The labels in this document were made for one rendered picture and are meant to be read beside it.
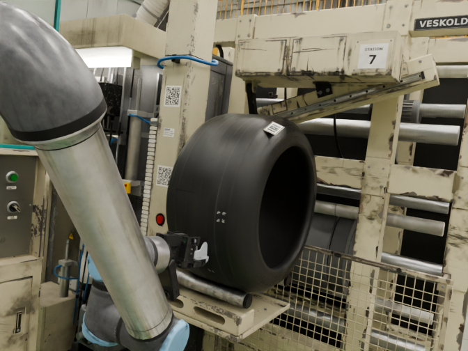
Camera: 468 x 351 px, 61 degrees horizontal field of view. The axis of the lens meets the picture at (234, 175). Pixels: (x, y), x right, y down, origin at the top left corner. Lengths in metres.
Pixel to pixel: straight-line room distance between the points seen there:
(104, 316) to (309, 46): 1.10
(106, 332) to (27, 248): 0.73
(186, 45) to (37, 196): 0.74
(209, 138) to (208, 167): 0.11
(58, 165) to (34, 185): 0.99
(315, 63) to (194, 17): 0.45
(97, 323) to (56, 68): 0.56
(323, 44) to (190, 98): 0.50
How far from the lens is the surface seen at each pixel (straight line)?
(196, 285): 1.31
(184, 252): 1.01
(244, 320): 1.24
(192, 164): 1.14
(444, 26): 1.74
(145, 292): 0.70
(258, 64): 1.58
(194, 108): 1.45
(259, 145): 1.11
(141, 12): 2.09
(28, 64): 0.48
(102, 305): 0.89
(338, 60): 1.46
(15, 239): 1.53
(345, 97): 1.56
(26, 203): 1.51
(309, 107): 1.60
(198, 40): 1.48
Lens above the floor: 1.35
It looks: 4 degrees down
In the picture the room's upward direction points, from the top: 6 degrees clockwise
